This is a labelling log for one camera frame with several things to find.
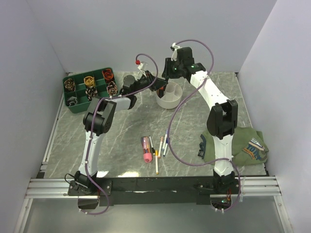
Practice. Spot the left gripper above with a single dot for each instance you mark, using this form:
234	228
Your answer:
157	82

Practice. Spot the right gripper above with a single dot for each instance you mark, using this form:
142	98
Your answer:
166	73

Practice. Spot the white round divided container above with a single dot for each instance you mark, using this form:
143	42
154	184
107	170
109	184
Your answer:
171	97

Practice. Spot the orange white marker pen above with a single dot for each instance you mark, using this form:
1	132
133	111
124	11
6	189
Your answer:
160	147

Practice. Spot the clear pink crayon tube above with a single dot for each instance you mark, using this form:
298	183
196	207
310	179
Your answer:
147	149

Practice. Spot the lilac white marker pen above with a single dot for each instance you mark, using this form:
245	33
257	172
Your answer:
166	148

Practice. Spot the black white pen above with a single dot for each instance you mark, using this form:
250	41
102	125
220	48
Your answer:
152	146

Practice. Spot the yellow white marker pen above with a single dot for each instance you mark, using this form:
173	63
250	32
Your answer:
156	162

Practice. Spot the black orange highlighter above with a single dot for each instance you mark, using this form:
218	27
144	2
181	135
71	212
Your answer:
160	93

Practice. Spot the blue white marker pen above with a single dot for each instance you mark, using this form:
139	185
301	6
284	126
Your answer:
164	141

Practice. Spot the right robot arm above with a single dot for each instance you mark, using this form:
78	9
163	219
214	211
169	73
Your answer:
223	112

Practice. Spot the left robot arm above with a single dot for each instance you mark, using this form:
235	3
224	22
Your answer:
98	120

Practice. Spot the pink patterned rolled tie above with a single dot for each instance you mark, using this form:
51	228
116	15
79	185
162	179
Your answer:
112	88

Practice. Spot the orange rolled tie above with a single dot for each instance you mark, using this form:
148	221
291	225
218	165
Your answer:
108	74

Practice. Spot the dark floral rolled tie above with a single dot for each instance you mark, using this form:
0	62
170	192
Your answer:
91	92

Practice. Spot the green compartment tray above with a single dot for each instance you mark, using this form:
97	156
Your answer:
80	89

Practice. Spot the grey rolled tie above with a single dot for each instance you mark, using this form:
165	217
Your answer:
72	101

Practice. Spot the brown rolled tie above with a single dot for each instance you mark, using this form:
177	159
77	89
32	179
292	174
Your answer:
69	85

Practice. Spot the green t-shirt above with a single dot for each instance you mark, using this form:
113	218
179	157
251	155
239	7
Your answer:
248	147

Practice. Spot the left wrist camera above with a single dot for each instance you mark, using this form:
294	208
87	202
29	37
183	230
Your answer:
141	67

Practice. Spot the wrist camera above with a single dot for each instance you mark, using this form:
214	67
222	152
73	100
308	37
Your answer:
141	67
174	48

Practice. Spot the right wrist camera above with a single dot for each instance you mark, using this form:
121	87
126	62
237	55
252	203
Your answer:
174	48

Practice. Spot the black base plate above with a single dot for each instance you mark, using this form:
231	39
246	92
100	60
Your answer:
154	190

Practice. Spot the aluminium rail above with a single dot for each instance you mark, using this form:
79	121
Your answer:
58	188

